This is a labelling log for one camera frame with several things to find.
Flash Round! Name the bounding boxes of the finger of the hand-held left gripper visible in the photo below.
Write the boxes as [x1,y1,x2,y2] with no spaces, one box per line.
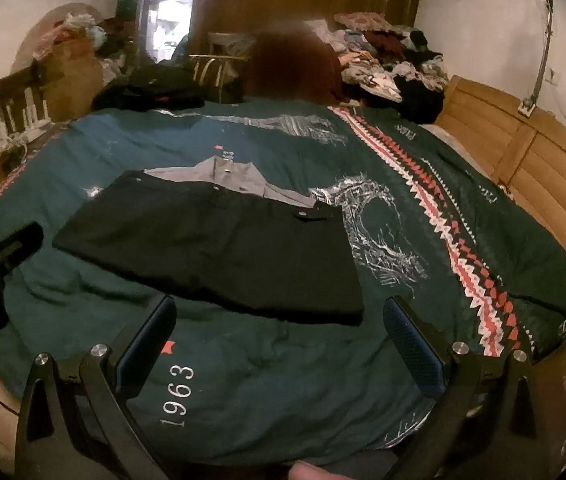
[0,223,44,306]

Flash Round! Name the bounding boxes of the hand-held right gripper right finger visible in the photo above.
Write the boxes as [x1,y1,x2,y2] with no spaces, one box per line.
[383,296,538,480]

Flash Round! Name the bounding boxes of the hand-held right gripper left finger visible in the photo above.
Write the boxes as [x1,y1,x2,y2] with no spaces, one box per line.
[15,294,178,480]

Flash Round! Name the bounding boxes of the black and grey garment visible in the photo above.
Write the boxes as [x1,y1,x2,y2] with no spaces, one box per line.
[53,156,366,328]

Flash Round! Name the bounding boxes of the black clothes heap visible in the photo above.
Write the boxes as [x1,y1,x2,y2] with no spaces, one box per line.
[92,62,208,111]

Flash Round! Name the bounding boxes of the pile of mixed clothes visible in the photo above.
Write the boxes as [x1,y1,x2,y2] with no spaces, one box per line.
[333,12,451,123]

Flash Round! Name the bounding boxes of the person's right hand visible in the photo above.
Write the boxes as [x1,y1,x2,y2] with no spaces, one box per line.
[288,461,331,480]

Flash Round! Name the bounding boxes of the green printed blanket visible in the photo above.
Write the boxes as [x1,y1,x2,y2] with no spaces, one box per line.
[0,97,566,466]

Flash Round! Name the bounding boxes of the white wifi router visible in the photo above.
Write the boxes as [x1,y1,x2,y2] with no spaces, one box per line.
[0,67,54,136]

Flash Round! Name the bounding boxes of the cardboard boxes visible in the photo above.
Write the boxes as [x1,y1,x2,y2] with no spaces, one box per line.
[33,35,106,121]

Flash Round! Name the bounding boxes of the wooden headboard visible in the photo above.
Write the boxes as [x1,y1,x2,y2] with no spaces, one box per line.
[435,76,566,301]

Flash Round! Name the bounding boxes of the clutter pile of bags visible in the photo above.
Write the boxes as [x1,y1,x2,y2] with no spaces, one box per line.
[33,5,134,86]

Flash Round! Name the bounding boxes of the wooden chair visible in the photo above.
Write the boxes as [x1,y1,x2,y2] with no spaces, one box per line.
[188,52,244,103]

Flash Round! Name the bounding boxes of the green bag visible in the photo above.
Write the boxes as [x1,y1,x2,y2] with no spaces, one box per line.
[115,0,138,26]

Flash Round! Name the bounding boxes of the dark red cloth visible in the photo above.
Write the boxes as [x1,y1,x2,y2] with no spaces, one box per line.
[248,25,344,103]

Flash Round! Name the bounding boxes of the patterned pillow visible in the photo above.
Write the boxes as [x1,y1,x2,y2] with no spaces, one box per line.
[335,12,394,36]

